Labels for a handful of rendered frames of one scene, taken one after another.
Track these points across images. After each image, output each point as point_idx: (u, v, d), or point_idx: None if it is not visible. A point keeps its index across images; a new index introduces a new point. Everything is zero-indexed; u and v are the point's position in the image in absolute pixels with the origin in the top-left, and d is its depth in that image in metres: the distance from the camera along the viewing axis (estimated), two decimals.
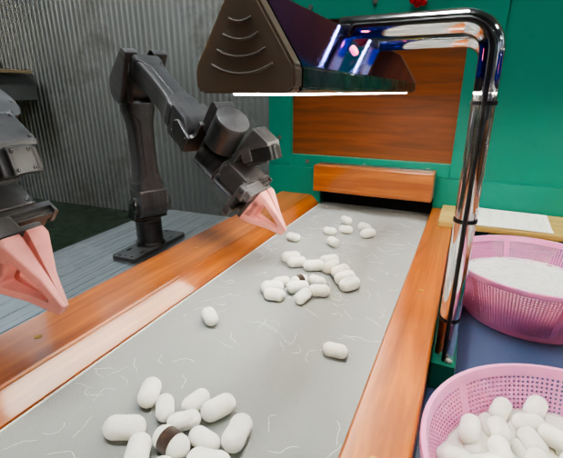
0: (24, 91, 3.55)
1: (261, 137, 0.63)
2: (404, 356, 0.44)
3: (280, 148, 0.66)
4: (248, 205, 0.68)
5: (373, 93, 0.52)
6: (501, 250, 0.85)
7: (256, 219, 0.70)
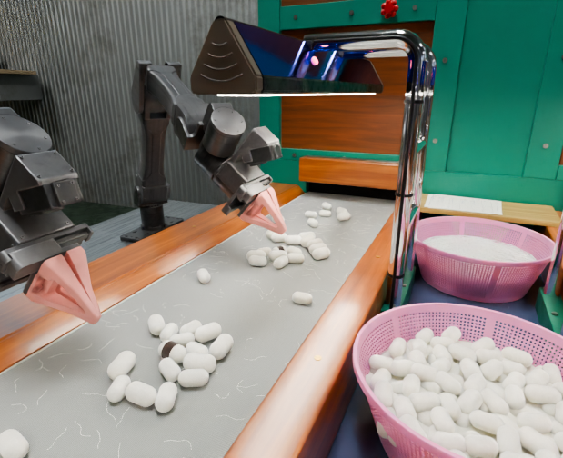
0: (29, 91, 3.67)
1: (261, 137, 0.63)
2: (354, 299, 0.56)
3: (280, 148, 0.66)
4: (248, 205, 0.68)
5: (335, 94, 0.64)
6: None
7: (256, 219, 0.70)
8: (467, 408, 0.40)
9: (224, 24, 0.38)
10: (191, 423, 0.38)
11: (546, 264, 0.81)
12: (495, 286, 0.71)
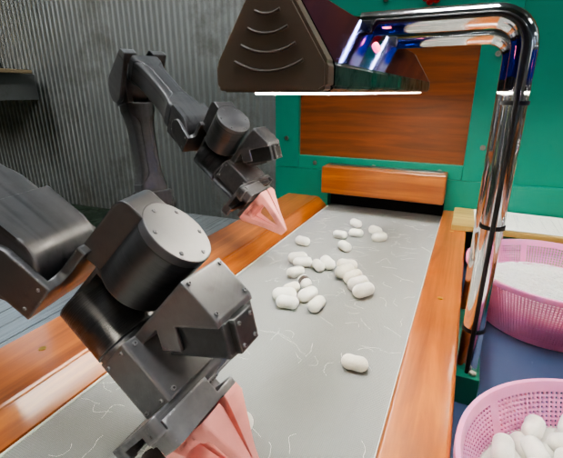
0: (25, 91, 3.52)
1: (261, 137, 0.63)
2: (429, 371, 0.41)
3: (280, 148, 0.66)
4: (248, 205, 0.68)
5: (392, 92, 0.50)
6: (517, 254, 0.83)
7: (256, 219, 0.70)
8: None
9: None
10: None
11: None
12: None
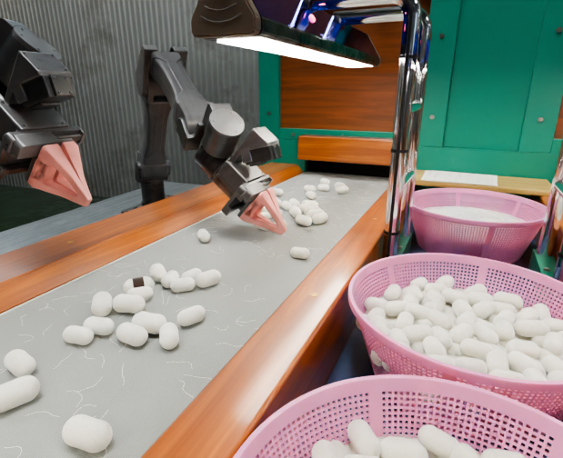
0: None
1: (261, 137, 0.63)
2: (350, 251, 0.57)
3: (280, 148, 0.66)
4: (248, 205, 0.68)
5: (332, 56, 0.66)
6: None
7: (256, 219, 0.70)
8: (458, 338, 0.42)
9: None
10: (192, 348, 0.40)
11: (540, 232, 0.83)
12: None
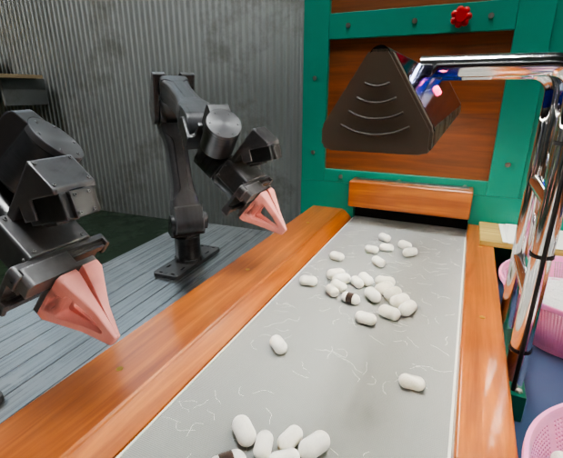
0: (35, 95, 3.56)
1: (261, 137, 0.63)
2: (486, 391, 0.44)
3: (280, 148, 0.66)
4: (248, 205, 0.68)
5: None
6: None
7: (256, 219, 0.70)
8: None
9: (387, 56, 0.27)
10: None
11: None
12: None
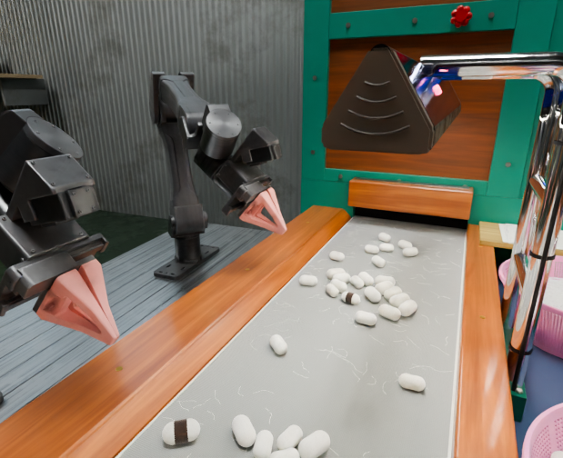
0: (35, 95, 3.55)
1: (261, 137, 0.63)
2: (487, 391, 0.44)
3: (280, 148, 0.66)
4: (248, 205, 0.68)
5: None
6: None
7: (256, 219, 0.70)
8: None
9: (387, 55, 0.27)
10: None
11: None
12: None
